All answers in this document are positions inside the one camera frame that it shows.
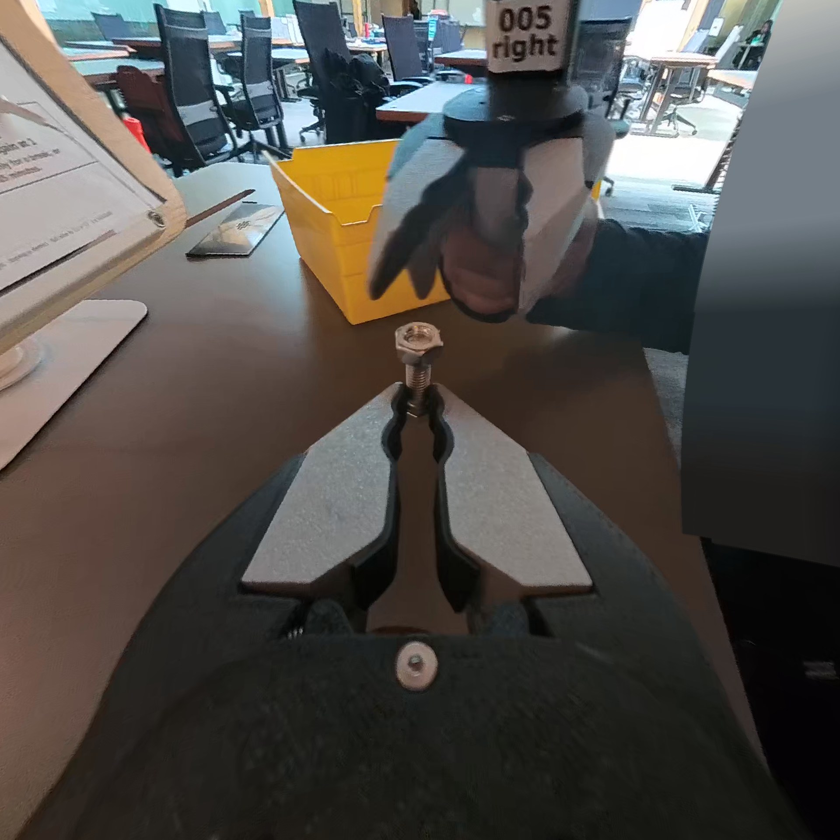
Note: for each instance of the person's right hand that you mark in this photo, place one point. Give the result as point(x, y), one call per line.
point(482, 275)

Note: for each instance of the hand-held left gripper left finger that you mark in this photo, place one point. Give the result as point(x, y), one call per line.
point(328, 512)

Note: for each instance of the yellow divided plastic bin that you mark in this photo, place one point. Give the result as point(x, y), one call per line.
point(328, 262)

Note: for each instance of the wooden sign board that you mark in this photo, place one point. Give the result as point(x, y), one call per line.
point(79, 98)

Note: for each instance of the orange traffic cone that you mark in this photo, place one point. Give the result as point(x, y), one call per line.
point(134, 131)

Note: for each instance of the black patterned card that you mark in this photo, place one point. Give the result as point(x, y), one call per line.
point(236, 233)

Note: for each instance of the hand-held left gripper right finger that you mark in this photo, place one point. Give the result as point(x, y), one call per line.
point(512, 518)

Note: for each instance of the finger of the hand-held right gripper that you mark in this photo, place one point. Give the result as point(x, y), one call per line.
point(413, 164)
point(558, 197)

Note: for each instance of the wooden office desk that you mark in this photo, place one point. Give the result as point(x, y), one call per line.
point(111, 65)
point(420, 98)

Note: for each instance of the steel bolt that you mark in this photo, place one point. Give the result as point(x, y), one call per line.
point(417, 387)

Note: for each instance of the silver bolt with nut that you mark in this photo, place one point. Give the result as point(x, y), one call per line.
point(420, 358)

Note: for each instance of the white instruction sheet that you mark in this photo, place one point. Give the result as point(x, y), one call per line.
point(52, 197)

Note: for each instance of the black office chair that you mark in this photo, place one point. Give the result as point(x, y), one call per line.
point(197, 98)
point(259, 79)
point(348, 85)
point(403, 46)

